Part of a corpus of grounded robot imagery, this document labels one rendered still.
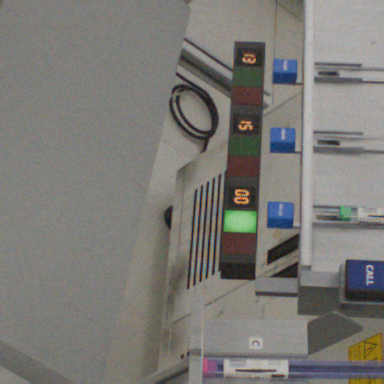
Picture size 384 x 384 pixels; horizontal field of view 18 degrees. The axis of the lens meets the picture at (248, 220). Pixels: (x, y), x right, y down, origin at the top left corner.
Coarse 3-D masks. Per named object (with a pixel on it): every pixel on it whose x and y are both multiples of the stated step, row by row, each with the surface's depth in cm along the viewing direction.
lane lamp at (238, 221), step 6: (228, 216) 139; (234, 216) 139; (240, 216) 139; (246, 216) 139; (252, 216) 139; (228, 222) 138; (234, 222) 138; (240, 222) 138; (246, 222) 138; (252, 222) 138; (228, 228) 138; (234, 228) 138; (240, 228) 138; (246, 228) 138; (252, 228) 138
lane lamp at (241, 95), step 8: (240, 88) 150; (248, 88) 150; (256, 88) 150; (232, 96) 149; (240, 96) 149; (248, 96) 149; (256, 96) 149; (240, 104) 149; (248, 104) 149; (256, 104) 149
